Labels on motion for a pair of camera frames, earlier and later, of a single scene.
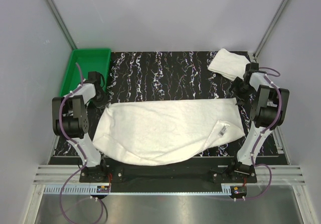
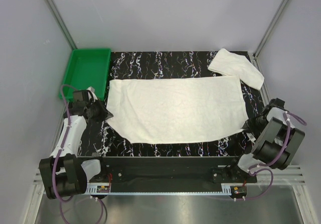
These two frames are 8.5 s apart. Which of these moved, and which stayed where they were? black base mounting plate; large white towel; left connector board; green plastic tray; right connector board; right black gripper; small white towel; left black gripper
Moved: right black gripper; left black gripper; large white towel
Stayed: black base mounting plate; left connector board; right connector board; green plastic tray; small white towel
